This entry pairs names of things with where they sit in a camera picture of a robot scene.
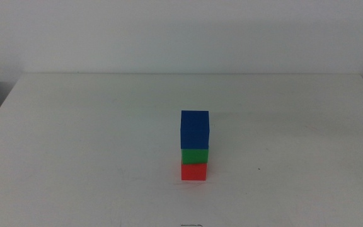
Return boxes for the green cube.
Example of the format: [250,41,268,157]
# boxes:
[181,148,209,165]

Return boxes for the red cube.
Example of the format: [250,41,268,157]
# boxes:
[181,161,208,182]

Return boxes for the blue cube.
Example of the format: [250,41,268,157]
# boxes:
[180,110,210,150]

